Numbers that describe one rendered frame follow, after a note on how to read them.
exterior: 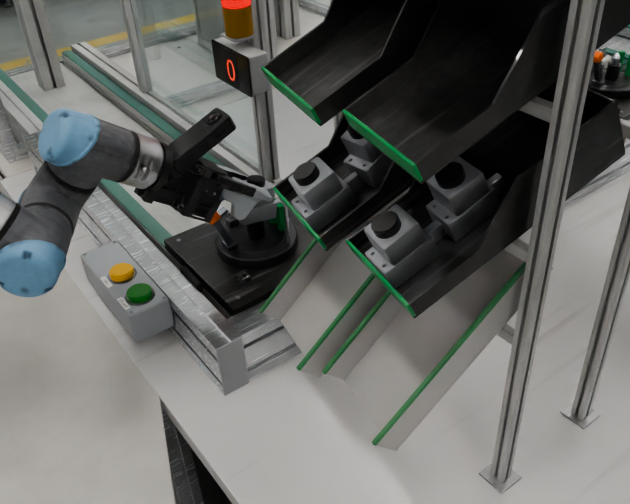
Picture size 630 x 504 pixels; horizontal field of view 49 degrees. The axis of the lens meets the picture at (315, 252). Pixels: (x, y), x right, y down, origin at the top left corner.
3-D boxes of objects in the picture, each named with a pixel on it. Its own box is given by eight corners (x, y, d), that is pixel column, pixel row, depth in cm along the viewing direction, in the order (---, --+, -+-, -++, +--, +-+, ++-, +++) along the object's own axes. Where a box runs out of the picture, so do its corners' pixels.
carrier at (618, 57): (621, 126, 153) (635, 72, 145) (534, 92, 168) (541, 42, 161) (684, 95, 164) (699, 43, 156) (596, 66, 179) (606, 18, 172)
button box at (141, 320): (136, 344, 111) (128, 315, 108) (87, 280, 125) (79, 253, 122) (175, 325, 115) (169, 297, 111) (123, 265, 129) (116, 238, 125)
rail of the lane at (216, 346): (224, 396, 107) (215, 345, 101) (36, 173, 166) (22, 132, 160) (255, 379, 110) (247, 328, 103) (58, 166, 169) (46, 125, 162)
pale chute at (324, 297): (320, 378, 92) (297, 370, 89) (280, 319, 102) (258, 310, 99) (456, 211, 87) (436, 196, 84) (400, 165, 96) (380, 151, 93)
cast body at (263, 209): (243, 226, 113) (246, 187, 110) (229, 214, 116) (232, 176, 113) (286, 216, 118) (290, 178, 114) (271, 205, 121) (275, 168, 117)
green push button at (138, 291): (134, 311, 110) (132, 301, 109) (124, 298, 113) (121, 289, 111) (157, 301, 112) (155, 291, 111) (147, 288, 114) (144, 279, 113)
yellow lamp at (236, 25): (234, 40, 118) (231, 11, 115) (220, 33, 121) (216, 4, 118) (259, 33, 120) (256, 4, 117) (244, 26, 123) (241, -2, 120)
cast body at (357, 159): (375, 188, 84) (353, 147, 79) (351, 177, 87) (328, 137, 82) (419, 141, 85) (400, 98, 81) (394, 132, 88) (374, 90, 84)
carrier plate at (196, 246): (234, 319, 108) (233, 309, 106) (165, 248, 124) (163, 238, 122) (355, 259, 119) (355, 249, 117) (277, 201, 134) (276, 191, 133)
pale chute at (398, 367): (396, 452, 82) (373, 445, 79) (343, 379, 92) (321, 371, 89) (554, 268, 77) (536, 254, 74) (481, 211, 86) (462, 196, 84)
